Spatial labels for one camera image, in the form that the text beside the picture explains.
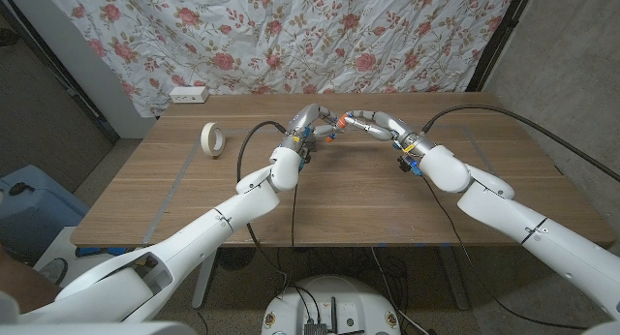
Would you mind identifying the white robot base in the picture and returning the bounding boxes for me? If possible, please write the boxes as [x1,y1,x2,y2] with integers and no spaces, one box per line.
[261,275,402,335]

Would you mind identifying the blue plastic bin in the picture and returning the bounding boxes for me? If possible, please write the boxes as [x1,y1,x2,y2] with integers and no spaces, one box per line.
[0,164,91,261]

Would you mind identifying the white table leg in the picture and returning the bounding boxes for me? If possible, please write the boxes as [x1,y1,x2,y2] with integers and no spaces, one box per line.
[191,250,218,310]
[438,246,470,311]

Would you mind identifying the masking tape roll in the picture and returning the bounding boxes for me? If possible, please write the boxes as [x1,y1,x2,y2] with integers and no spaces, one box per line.
[200,121,227,158]

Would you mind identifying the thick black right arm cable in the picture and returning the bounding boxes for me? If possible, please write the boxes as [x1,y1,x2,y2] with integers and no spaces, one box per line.
[420,105,620,184]

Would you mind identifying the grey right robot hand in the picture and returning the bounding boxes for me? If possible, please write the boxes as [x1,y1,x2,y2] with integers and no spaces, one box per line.
[344,109,437,158]

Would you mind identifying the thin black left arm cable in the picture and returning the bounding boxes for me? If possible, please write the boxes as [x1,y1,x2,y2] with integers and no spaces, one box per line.
[290,179,300,252]

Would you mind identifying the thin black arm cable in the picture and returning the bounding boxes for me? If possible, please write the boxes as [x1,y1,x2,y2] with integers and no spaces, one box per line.
[290,179,300,252]
[421,175,577,331]

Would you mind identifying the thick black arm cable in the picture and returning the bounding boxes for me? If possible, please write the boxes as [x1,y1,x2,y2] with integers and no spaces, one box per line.
[235,120,292,297]
[420,105,620,184]

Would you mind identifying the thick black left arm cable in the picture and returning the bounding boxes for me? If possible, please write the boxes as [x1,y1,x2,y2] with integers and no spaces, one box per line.
[235,120,292,297]

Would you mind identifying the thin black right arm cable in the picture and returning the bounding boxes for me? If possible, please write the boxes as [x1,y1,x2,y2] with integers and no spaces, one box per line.
[421,175,577,331]

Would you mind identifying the black floor cable tangle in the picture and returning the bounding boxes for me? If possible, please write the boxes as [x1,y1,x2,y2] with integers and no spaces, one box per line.
[275,247,408,326]

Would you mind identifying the person bare leg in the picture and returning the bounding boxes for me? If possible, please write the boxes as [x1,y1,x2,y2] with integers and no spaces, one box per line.
[0,247,62,315]

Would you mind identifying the black round grille disc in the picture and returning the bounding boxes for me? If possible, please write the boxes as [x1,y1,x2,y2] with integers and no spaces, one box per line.
[215,247,256,271]

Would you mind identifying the black backdrop stand pole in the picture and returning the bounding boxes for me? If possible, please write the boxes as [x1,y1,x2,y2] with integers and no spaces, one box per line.
[465,0,537,93]

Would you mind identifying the white sneaker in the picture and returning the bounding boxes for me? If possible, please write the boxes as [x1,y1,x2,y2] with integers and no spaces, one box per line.
[37,257,69,286]

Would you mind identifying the white floor cable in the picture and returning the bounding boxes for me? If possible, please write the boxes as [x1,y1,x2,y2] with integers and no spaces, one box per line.
[370,247,430,335]

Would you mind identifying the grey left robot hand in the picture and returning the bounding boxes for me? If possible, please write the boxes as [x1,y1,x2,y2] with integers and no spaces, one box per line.
[280,103,344,160]

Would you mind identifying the floral backdrop cloth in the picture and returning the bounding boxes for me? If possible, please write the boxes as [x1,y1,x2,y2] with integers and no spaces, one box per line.
[41,0,519,118]

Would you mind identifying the white power strip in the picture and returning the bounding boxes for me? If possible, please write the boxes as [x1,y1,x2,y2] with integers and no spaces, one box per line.
[169,85,210,105]

